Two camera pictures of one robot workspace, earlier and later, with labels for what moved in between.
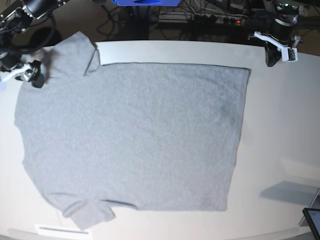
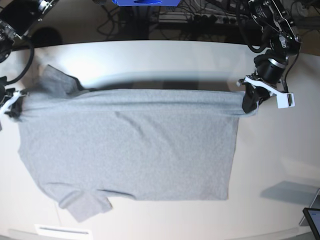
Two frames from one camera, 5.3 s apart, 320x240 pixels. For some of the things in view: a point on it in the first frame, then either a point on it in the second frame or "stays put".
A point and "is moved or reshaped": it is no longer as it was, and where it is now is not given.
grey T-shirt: (147, 135) is moved or reshaped
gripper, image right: (282, 31) -> (270, 68)
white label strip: (42, 229) stays put
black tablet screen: (312, 216) stays put
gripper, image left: (10, 60) -> (16, 107)
